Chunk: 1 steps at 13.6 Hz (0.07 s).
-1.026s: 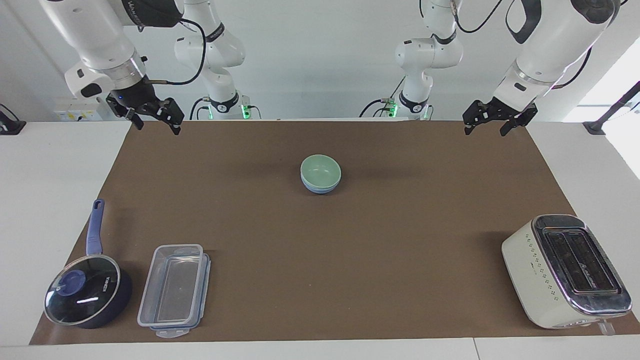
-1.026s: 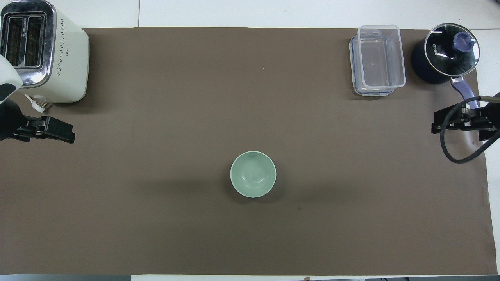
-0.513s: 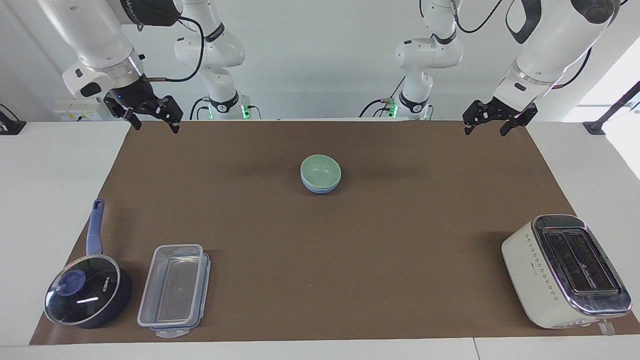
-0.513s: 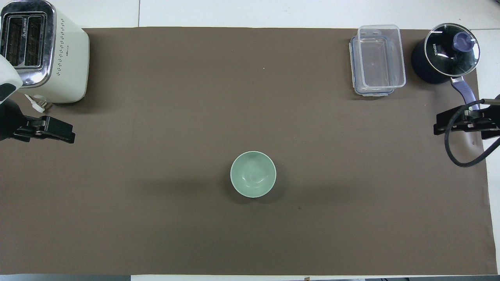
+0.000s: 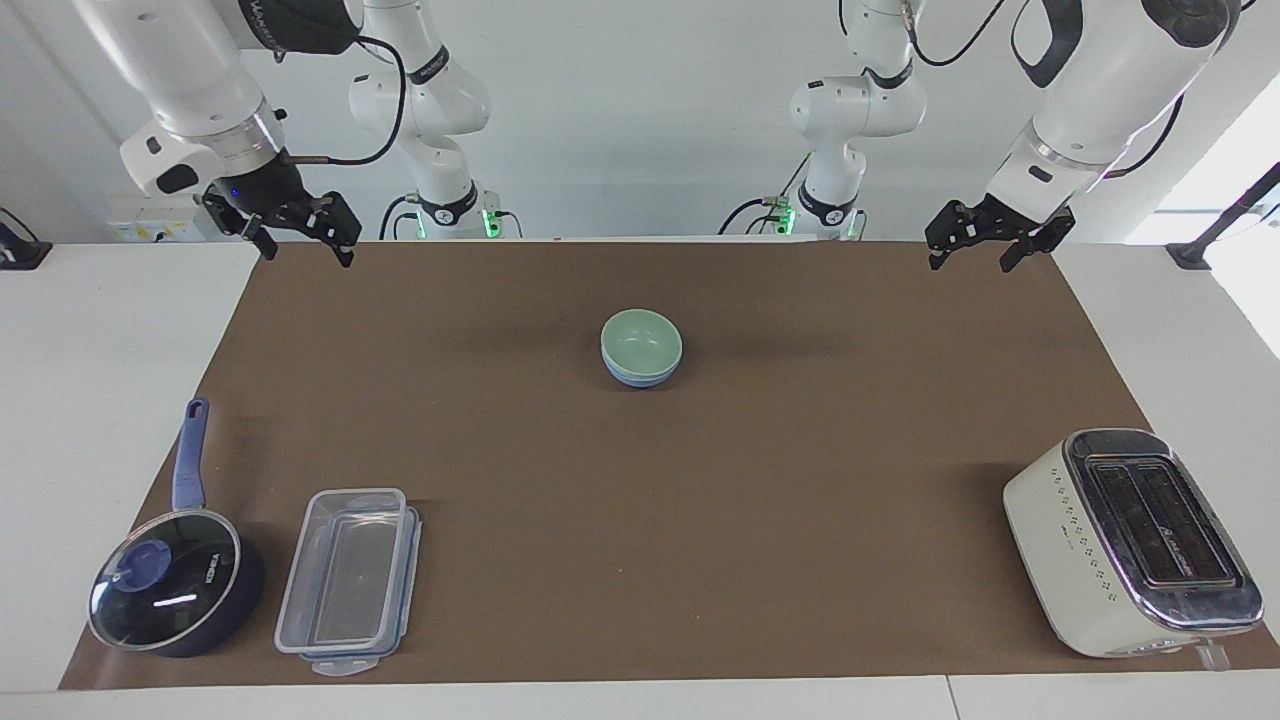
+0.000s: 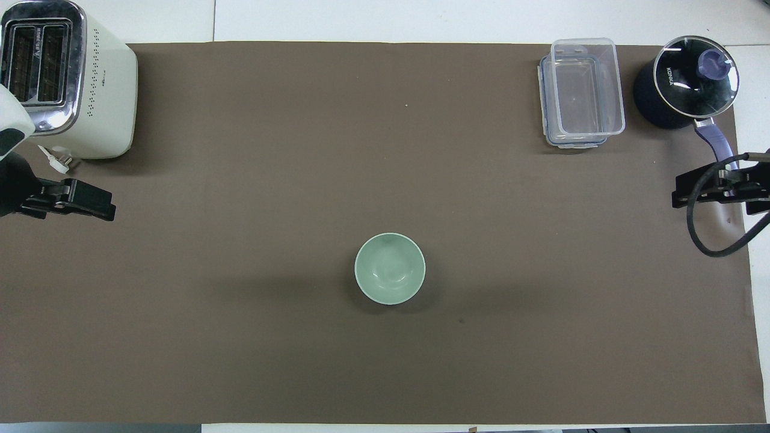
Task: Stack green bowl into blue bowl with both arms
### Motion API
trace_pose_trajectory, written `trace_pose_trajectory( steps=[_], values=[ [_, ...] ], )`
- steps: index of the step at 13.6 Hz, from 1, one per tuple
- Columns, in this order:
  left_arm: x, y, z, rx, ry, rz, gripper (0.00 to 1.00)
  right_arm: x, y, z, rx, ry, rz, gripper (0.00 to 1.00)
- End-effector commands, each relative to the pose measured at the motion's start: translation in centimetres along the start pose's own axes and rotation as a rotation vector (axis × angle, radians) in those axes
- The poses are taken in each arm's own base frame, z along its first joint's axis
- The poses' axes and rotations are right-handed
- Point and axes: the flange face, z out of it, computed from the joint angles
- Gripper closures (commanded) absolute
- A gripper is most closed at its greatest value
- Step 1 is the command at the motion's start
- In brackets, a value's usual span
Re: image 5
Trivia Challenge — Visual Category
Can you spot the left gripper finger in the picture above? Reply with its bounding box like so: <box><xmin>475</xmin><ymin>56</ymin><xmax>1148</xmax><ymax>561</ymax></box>
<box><xmin>999</xmin><ymin>226</ymin><xmax>1073</xmax><ymax>274</ymax></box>
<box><xmin>924</xmin><ymin>199</ymin><xmax>1003</xmax><ymax>272</ymax></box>

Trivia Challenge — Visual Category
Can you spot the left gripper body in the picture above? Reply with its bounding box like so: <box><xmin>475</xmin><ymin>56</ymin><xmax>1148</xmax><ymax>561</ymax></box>
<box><xmin>980</xmin><ymin>193</ymin><xmax>1077</xmax><ymax>244</ymax></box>

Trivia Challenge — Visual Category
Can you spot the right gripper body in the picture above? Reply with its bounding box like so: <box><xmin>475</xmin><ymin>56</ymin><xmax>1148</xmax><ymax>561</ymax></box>
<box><xmin>216</xmin><ymin>153</ymin><xmax>313</xmax><ymax>225</ymax></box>

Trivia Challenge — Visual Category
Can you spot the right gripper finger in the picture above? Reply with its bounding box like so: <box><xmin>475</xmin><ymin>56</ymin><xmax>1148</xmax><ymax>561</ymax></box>
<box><xmin>288</xmin><ymin>190</ymin><xmax>363</xmax><ymax>269</ymax></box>
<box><xmin>200</xmin><ymin>185</ymin><xmax>279</xmax><ymax>262</ymax></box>

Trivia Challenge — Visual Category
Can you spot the green bowl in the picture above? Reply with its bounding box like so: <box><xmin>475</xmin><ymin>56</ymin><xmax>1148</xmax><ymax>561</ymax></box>
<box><xmin>601</xmin><ymin>309</ymin><xmax>684</xmax><ymax>377</ymax></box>

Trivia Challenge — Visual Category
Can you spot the blue bowl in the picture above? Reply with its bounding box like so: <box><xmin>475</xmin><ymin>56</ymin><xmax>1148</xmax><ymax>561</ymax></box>
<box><xmin>601</xmin><ymin>350</ymin><xmax>683</xmax><ymax>390</ymax></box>

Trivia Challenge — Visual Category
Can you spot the black stand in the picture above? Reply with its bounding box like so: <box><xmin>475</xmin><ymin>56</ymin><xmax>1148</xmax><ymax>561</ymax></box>
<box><xmin>1165</xmin><ymin>160</ymin><xmax>1280</xmax><ymax>272</ymax></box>
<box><xmin>0</xmin><ymin>207</ymin><xmax>54</xmax><ymax>272</ymax></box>

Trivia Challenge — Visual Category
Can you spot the blue saucepan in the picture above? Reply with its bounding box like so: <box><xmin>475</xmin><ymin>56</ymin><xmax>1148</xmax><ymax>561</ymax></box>
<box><xmin>88</xmin><ymin>398</ymin><xmax>267</xmax><ymax>659</ymax></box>

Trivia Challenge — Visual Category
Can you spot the white toaster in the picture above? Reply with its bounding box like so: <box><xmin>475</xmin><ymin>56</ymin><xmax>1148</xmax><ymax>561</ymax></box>
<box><xmin>1002</xmin><ymin>428</ymin><xmax>1265</xmax><ymax>671</ymax></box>

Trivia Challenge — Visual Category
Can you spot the clear plastic container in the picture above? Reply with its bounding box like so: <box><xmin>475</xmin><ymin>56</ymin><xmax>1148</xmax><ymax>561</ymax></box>
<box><xmin>274</xmin><ymin>488</ymin><xmax>409</xmax><ymax>657</ymax></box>

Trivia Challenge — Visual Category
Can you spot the clear plastic container lid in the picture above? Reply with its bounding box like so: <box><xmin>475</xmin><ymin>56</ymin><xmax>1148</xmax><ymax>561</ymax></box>
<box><xmin>298</xmin><ymin>505</ymin><xmax>423</xmax><ymax>677</ymax></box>

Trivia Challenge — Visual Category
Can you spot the glass saucepan lid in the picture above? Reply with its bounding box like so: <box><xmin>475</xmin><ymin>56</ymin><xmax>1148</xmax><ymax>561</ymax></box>
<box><xmin>87</xmin><ymin>508</ymin><xmax>243</xmax><ymax>652</ymax></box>

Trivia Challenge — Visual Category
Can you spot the black cable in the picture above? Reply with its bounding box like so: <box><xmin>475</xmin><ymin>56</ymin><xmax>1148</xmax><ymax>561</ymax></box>
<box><xmin>1100</xmin><ymin>93</ymin><xmax>1187</xmax><ymax>181</ymax></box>
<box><xmin>718</xmin><ymin>152</ymin><xmax>813</xmax><ymax>237</ymax></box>
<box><xmin>379</xmin><ymin>193</ymin><xmax>423</xmax><ymax>242</ymax></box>
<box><xmin>903</xmin><ymin>0</ymin><xmax>1009</xmax><ymax>69</ymax></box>
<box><xmin>284</xmin><ymin>35</ymin><xmax>408</xmax><ymax>167</ymax></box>

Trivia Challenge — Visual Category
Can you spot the white wall socket box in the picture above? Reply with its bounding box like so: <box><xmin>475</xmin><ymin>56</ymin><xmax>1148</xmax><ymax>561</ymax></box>
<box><xmin>106</xmin><ymin>194</ymin><xmax>208</xmax><ymax>244</ymax></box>

